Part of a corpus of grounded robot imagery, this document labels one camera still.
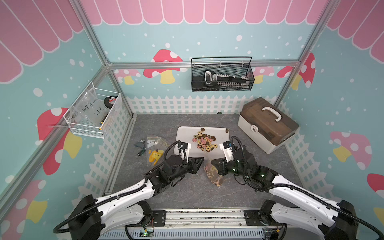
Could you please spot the clear wall bin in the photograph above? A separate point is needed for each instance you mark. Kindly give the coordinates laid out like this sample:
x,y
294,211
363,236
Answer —
x,y
89,117

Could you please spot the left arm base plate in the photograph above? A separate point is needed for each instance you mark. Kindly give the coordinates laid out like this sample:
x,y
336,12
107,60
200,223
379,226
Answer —
x,y
154,219

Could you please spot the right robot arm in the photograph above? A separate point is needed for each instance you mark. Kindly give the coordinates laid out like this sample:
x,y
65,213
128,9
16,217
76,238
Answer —
x,y
326,218

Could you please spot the black tape roll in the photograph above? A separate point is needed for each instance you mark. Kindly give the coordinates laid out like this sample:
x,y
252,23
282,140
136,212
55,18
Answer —
x,y
110,101

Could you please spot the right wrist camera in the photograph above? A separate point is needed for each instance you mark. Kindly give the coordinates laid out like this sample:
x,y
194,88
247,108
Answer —
x,y
227,149

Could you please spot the clear ziploc bag of cookies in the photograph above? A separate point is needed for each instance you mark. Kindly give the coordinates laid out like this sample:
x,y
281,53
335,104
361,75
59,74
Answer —
x,y
213,174

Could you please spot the white plastic tray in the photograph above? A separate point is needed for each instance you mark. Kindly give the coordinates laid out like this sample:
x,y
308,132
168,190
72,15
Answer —
x,y
185,134

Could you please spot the socket wrench set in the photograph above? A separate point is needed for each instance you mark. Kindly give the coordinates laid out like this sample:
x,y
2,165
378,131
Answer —
x,y
221,81

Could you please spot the pile of round cookies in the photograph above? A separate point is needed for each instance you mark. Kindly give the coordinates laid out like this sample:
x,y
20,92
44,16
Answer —
x,y
205,142

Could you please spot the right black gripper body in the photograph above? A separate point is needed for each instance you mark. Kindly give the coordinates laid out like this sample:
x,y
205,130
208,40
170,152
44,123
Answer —
x,y
232,168

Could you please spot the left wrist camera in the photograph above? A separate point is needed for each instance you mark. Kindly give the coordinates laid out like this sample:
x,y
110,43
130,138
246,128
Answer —
x,y
183,149

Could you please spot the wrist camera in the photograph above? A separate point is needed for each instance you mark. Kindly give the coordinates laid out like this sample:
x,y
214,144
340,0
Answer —
x,y
183,149
227,149

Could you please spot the black wire mesh basket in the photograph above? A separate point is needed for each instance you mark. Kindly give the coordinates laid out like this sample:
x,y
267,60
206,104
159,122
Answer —
x,y
237,66

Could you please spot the ziploc bag with yellow chick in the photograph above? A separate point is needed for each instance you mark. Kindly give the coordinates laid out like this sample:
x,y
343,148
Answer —
x,y
155,148

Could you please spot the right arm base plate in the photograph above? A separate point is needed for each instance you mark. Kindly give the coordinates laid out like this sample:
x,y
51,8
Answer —
x,y
259,218

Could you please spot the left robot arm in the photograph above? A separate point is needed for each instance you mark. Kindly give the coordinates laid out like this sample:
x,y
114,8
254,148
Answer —
x,y
93,217

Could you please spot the white box with brown lid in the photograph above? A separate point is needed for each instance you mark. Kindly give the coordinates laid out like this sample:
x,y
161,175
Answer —
x,y
267,126

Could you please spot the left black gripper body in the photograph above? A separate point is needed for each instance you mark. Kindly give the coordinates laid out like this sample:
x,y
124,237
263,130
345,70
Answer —
x,y
184,169

